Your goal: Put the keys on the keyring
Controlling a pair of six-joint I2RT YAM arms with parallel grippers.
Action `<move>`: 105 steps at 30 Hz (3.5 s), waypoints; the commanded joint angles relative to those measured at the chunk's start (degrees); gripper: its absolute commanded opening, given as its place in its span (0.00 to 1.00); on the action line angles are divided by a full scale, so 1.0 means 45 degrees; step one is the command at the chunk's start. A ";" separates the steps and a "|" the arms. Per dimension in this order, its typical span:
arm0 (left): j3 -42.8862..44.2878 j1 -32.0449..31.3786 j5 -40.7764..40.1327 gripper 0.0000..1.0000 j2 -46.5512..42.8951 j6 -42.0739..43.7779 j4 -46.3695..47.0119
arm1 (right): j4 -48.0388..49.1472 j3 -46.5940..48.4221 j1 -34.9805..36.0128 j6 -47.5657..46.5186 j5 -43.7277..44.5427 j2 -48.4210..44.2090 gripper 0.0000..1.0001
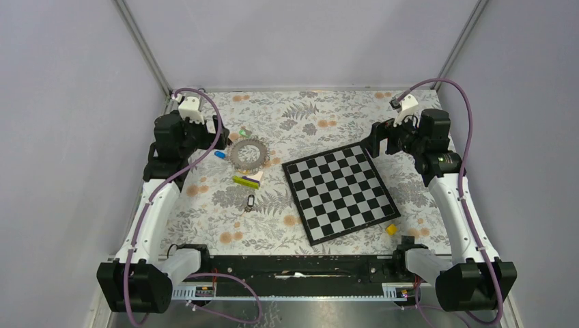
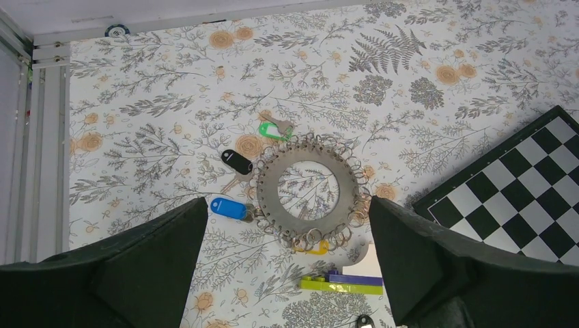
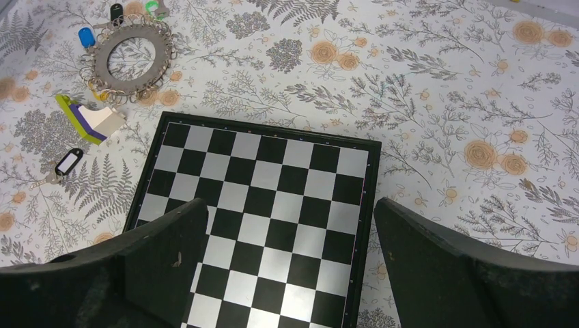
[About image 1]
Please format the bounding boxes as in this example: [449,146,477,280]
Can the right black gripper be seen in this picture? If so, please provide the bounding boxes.
[360,109,426,159]

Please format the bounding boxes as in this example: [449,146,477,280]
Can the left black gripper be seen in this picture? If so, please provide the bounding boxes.
[177,110,228,157]

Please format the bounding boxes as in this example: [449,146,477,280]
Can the metal keyring disc with rings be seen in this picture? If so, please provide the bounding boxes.
[227,138,270,172]

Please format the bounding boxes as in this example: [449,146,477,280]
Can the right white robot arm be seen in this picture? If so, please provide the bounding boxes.
[361,109,518,315]

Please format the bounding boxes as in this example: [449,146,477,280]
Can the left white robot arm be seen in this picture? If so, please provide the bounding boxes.
[96,111,231,314]

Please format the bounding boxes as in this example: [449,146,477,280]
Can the green purple white toy bricks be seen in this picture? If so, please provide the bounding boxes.
[232,171,264,189]

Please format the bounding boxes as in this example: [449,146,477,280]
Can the floral patterned table mat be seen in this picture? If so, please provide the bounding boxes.
[159,90,451,255]

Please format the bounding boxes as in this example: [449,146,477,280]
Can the black white chessboard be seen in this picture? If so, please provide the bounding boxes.
[282,143,401,246]

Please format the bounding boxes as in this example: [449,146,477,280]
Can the black key tag with key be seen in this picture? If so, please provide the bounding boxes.
[244,195,255,213]

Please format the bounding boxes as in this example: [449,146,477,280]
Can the small yellow cube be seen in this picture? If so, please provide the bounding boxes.
[385,224,398,236]

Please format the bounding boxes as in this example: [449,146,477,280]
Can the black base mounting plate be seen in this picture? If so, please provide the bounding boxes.
[168,244,438,300]

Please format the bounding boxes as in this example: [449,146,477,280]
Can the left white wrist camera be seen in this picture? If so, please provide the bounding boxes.
[173,94,205,124]

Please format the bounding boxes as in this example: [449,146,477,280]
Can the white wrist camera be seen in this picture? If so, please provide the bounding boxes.
[390,94,419,126]
[173,94,205,124]

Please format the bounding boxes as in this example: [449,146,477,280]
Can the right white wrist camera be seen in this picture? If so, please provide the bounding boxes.
[390,94,419,126]

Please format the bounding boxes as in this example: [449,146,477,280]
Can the white slotted cable duct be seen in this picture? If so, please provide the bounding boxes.
[171,283,408,301]

